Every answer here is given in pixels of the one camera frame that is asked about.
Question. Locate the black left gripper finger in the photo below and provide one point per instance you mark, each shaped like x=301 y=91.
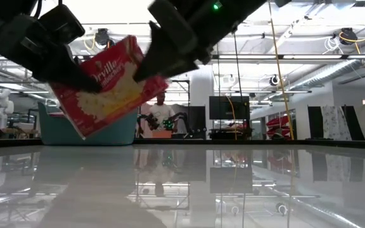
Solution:
x=65 y=73

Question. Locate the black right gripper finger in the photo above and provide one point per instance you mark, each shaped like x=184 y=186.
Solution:
x=160 y=63

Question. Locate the red Orville popcorn bag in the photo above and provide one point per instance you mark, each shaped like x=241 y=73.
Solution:
x=53 y=114
x=116 y=95

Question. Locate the black background robot arm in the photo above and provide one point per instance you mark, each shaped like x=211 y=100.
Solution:
x=151 y=122
x=176 y=122

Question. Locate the person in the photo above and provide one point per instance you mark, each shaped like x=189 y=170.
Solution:
x=162 y=115

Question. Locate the white humanoid robot figure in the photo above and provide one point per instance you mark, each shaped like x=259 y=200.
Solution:
x=0 y=106

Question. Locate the orange box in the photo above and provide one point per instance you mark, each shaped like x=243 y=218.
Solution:
x=162 y=134

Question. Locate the teal plastic basket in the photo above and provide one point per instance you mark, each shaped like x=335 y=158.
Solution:
x=112 y=133

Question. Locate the wooden workbench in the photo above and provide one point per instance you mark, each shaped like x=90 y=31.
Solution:
x=11 y=130

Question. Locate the black monitor screen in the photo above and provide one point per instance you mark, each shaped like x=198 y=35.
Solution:
x=230 y=107

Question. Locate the black equipment cart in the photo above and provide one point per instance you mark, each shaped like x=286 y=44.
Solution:
x=230 y=130

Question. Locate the black upright panel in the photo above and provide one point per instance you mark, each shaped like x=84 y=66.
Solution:
x=356 y=126
x=315 y=123

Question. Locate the white patterned cloth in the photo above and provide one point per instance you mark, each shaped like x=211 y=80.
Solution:
x=334 y=123

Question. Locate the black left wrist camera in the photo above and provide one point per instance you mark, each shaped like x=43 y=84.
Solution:
x=62 y=23

